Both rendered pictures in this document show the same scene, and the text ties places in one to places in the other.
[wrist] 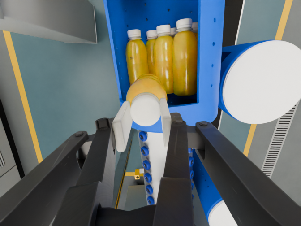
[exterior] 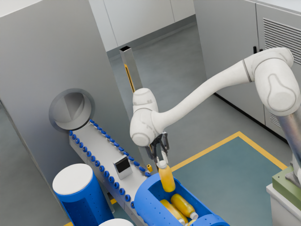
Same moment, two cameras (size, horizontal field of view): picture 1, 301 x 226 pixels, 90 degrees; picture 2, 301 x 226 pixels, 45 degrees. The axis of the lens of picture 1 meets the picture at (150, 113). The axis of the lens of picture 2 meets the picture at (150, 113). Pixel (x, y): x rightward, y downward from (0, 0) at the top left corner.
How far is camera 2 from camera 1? 1.72 m
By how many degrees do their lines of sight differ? 38
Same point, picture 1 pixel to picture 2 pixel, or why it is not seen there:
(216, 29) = (157, 212)
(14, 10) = (273, 202)
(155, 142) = not seen: hidden behind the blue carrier
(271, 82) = not seen: outside the picture
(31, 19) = (273, 210)
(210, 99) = (143, 195)
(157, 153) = not seen: hidden behind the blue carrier
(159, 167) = (137, 179)
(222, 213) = (84, 175)
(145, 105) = (163, 163)
